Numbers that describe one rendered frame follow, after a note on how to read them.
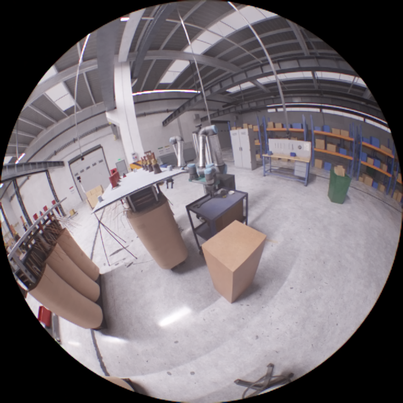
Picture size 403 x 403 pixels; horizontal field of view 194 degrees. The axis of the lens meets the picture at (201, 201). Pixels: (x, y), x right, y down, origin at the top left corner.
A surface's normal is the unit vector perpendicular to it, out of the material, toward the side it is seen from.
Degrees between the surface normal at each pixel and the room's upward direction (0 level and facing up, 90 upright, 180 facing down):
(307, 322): 0
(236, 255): 0
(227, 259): 0
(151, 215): 90
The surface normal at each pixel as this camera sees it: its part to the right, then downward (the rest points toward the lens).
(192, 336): -0.18, -0.87
